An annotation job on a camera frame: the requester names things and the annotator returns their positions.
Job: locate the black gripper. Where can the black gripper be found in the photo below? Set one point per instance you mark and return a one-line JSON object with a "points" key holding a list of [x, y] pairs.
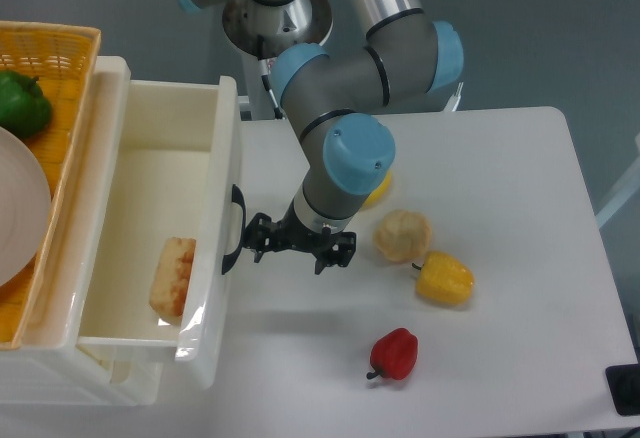
{"points": [[262, 235]]}

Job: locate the white drawer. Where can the white drawer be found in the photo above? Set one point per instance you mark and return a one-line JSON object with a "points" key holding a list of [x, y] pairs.
{"points": [[176, 176]]}

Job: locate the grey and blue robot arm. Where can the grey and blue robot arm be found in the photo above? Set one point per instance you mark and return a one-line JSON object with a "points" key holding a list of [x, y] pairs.
{"points": [[330, 104]]}

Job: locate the white plastic drawer cabinet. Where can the white plastic drawer cabinet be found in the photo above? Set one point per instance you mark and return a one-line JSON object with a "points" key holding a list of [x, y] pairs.
{"points": [[49, 367]]}

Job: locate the yellow banana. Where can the yellow banana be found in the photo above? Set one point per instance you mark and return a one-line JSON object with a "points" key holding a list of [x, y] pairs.
{"points": [[379, 193]]}

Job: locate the round bread roll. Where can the round bread roll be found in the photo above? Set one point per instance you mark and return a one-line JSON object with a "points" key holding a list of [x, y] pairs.
{"points": [[403, 235]]}

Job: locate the long toasted bread piece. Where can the long toasted bread piece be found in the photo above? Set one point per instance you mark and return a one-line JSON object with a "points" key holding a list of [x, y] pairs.
{"points": [[168, 292]]}

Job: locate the red bell pepper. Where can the red bell pepper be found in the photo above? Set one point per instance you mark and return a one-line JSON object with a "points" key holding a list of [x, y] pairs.
{"points": [[394, 355]]}

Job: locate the yellow bell pepper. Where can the yellow bell pepper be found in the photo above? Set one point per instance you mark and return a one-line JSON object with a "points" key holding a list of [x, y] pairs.
{"points": [[444, 279]]}

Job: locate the beige round plate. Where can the beige round plate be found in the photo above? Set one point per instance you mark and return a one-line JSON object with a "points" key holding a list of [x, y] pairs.
{"points": [[25, 204]]}

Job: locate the yellow woven basket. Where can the yellow woven basket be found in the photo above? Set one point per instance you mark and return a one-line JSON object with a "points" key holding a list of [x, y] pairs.
{"points": [[63, 57]]}

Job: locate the green bell pepper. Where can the green bell pepper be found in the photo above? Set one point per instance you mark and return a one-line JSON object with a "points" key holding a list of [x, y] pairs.
{"points": [[25, 110]]}

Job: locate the black device at table edge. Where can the black device at table edge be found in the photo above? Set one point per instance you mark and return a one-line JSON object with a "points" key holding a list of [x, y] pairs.
{"points": [[624, 382]]}

